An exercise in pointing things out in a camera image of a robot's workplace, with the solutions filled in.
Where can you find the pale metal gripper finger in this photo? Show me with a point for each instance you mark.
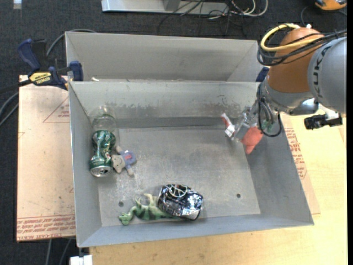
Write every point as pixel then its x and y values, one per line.
pixel 229 131
pixel 241 132

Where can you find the pink-orange soft toy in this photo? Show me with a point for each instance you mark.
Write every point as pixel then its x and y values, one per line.
pixel 253 139

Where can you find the grey metal bin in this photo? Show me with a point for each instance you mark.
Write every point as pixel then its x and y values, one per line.
pixel 179 159

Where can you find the crumpled black and silver packet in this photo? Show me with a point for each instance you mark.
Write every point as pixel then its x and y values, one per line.
pixel 180 201

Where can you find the small grey toy doll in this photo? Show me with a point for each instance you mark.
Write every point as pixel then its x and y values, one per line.
pixel 123 161

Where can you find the green toy lizard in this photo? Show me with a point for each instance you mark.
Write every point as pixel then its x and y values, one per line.
pixel 144 212

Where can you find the crushed green drink can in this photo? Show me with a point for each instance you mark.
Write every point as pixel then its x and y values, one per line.
pixel 101 154

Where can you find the black cylinder on white bracket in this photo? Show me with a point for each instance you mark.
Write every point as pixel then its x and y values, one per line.
pixel 317 121

